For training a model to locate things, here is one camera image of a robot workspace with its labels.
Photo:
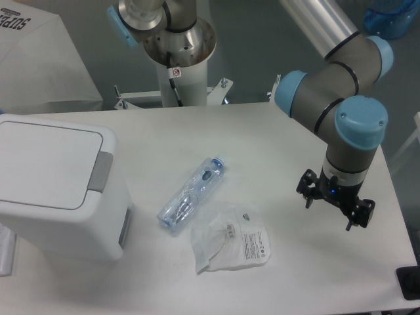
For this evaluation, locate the white push-lid trash can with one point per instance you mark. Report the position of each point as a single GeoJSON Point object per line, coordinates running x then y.
{"type": "Point", "coordinates": [61, 187]}

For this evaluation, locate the blue water jug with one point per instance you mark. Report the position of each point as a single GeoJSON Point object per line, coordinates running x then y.
{"type": "Point", "coordinates": [390, 19]}

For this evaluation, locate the clear plastic packaging bag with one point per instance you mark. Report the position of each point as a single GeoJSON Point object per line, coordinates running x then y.
{"type": "Point", "coordinates": [227, 236]}

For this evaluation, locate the white frame at right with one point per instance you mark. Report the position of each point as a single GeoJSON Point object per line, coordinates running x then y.
{"type": "Point", "coordinates": [406, 151]}

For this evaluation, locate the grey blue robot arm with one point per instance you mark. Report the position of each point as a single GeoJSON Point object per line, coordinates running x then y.
{"type": "Point", "coordinates": [329, 104]}

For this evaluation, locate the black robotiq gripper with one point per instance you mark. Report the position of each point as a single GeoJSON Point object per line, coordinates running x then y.
{"type": "Point", "coordinates": [358, 211]}

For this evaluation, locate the white cloth with lettering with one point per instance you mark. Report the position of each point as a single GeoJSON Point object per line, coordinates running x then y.
{"type": "Point", "coordinates": [41, 69]}

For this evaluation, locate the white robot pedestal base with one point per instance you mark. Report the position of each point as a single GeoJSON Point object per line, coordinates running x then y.
{"type": "Point", "coordinates": [181, 61]}

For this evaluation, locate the black device at edge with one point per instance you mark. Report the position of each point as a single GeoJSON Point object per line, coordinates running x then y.
{"type": "Point", "coordinates": [408, 278]}

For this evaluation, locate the clear plastic water bottle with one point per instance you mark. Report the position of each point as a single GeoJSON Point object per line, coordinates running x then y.
{"type": "Point", "coordinates": [182, 206]}

